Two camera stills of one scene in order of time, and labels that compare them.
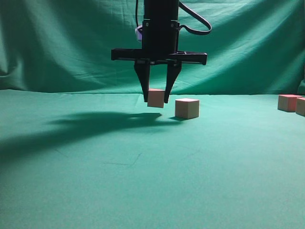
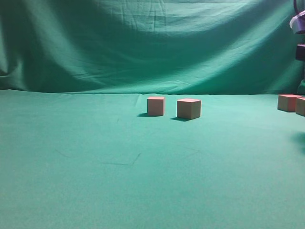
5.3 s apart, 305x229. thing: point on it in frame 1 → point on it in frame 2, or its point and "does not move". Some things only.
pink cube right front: x=300 y=106 does not move
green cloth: x=80 y=149 does not move
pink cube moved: x=156 y=98 → x=155 y=106
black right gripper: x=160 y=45 → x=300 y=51
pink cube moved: x=187 y=108 does not move
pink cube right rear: x=287 y=102 does not move
